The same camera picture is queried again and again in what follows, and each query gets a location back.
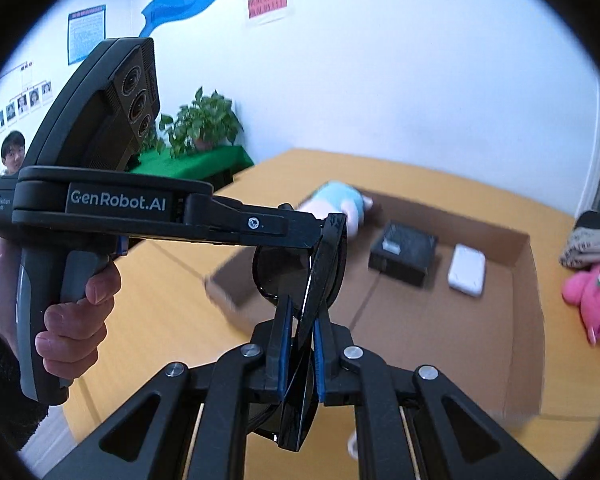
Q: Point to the person's left forearm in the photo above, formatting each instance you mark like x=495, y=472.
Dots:
x=5, y=390

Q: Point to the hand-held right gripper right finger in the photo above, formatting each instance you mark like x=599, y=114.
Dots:
x=320, y=360

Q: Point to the blue notice poster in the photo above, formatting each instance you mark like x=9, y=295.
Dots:
x=86, y=35

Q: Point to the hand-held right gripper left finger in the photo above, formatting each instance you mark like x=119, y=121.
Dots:
x=282, y=355

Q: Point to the green potted plant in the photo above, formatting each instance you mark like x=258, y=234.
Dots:
x=205, y=120

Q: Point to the black sunglasses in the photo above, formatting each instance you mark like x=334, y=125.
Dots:
x=280, y=270

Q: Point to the white power bank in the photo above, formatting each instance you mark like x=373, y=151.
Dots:
x=467, y=270

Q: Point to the teal plush toy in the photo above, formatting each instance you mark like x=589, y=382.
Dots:
x=335, y=197

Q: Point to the red wall sign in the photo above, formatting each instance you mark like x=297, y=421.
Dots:
x=267, y=5

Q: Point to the row of wall photos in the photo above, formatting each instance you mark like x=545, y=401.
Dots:
x=22, y=100

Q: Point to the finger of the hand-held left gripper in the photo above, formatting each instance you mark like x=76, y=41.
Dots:
x=260, y=225

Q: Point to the person's left hand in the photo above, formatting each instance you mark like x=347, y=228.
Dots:
x=75, y=330

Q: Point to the pink plush toy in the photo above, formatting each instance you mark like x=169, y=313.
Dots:
x=597, y=305

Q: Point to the black box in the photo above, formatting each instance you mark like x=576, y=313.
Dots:
x=405, y=250

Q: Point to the cardboard box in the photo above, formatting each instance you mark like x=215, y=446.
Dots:
x=430, y=335

